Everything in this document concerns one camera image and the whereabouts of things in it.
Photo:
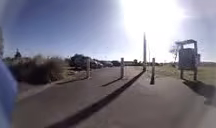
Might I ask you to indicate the row of parked cars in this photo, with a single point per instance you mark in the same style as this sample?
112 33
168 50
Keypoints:
87 61

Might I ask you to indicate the dry grass field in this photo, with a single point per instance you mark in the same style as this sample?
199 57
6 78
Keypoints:
182 70

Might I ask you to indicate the white bollard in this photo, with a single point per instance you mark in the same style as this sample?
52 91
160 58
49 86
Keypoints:
88 68
122 67
153 68

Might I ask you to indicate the roofed notice board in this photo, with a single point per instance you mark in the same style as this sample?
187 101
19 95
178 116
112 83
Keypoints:
188 57

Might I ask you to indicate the grey asphalt path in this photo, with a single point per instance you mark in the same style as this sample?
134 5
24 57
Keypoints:
122 100

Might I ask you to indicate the dry brown bushes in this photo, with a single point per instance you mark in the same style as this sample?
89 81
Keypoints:
37 70

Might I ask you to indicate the blue blurred object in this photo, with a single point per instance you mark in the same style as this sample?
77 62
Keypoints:
3 96

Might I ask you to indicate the tall pale pole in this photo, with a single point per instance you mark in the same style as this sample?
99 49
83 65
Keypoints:
144 50

